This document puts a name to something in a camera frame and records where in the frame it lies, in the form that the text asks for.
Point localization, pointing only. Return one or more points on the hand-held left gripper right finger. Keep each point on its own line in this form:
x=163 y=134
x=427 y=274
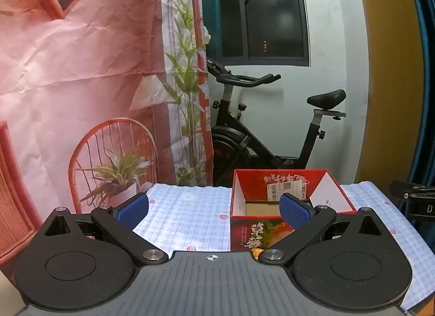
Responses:
x=295 y=212

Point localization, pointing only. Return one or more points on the dark window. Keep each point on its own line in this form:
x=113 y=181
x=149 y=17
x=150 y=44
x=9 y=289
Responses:
x=272 y=13

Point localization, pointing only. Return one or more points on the blue curtain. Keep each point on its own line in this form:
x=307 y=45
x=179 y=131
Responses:
x=426 y=98

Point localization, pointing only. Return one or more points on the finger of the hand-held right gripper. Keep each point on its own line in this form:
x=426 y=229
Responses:
x=399 y=189

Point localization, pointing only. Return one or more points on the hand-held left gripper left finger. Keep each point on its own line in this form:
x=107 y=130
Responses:
x=132 y=209

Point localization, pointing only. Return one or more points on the black exercise bike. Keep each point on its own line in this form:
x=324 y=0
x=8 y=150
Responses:
x=234 y=139

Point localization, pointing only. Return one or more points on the blue checked tablecloth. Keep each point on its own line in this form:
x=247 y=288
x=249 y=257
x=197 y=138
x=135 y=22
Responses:
x=190 y=220

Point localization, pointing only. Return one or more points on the yellow wooden door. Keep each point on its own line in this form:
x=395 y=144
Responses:
x=384 y=81

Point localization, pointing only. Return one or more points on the pink printed backdrop cloth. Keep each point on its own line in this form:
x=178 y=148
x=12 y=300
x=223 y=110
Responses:
x=85 y=64

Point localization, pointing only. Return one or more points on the red strawberry print box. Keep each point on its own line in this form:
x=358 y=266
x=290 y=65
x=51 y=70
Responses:
x=243 y=231

